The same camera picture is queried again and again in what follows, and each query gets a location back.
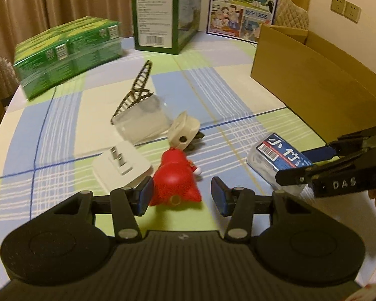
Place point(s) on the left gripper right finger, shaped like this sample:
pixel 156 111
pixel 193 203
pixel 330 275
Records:
pixel 239 204

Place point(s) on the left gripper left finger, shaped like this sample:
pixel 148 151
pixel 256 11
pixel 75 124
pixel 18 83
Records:
pixel 128 203

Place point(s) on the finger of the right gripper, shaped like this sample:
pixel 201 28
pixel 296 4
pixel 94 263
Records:
pixel 294 177
pixel 320 154

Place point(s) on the clear box with blue label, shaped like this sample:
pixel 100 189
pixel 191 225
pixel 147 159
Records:
pixel 273 154

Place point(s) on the metal Eiffel tower model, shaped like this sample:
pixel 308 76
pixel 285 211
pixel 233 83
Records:
pixel 137 93

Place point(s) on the white charger with prongs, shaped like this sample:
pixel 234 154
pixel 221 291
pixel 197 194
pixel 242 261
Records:
pixel 120 166

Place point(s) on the red plastic toy figure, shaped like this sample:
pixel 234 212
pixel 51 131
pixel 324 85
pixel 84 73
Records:
pixel 175 180

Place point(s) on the open brown cardboard box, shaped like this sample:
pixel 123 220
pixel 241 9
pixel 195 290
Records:
pixel 331 91

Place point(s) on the white power adapter plug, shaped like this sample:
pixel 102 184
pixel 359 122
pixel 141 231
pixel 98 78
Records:
pixel 184 132

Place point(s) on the checkered tablecloth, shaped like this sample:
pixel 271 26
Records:
pixel 66 139

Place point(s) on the green shrink-wrapped drink pack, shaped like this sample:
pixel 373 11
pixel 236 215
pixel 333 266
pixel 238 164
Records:
pixel 62 52

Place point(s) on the blue milk carton box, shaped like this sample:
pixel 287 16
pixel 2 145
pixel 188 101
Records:
pixel 240 19

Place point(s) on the green white milk carton box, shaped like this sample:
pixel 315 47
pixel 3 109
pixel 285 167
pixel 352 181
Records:
pixel 165 26

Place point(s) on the right beige wall socket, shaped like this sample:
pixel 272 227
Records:
pixel 352 12

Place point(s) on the beige wall socket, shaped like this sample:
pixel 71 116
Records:
pixel 338 6
pixel 352 12

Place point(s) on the left beige wall socket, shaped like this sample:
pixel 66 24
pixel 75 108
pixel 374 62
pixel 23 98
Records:
pixel 338 6

